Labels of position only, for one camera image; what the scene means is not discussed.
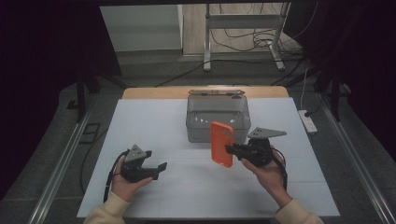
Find white cabinet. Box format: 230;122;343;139
99;4;184;53

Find white table mat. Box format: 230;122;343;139
76;97;341;219

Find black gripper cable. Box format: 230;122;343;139
103;148;131;203
270;147;290;192

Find black power strip cable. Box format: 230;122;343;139
304;89;329;119

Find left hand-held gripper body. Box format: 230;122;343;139
120;143;160;184

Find dark curtain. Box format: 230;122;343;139
0;0;123;201
283;0;396;163

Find tangle of black cables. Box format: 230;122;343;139
209;2;320;60

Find white cable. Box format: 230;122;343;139
299;66;310;112

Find person's left hand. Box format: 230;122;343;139
110;156;154;203

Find white metal stand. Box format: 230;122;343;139
203;2;291;73

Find long black floor cable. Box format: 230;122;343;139
153;58;304;89

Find clear grey storage box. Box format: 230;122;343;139
185;89;252;145

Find aluminium floor rail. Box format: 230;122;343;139
317;92;396;224
27;112;92;224

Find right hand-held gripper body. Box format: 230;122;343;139
238;126;288;168

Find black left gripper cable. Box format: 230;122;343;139
103;148;131;203

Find black stand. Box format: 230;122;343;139
65;70;103;124
313;68;344;123

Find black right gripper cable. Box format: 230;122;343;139
270;147;290;192

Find person's right hand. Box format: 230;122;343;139
240;148;294;208

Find orange phone case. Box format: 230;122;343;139
210;120;235;169

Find white power strip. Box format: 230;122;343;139
297;109;318;135

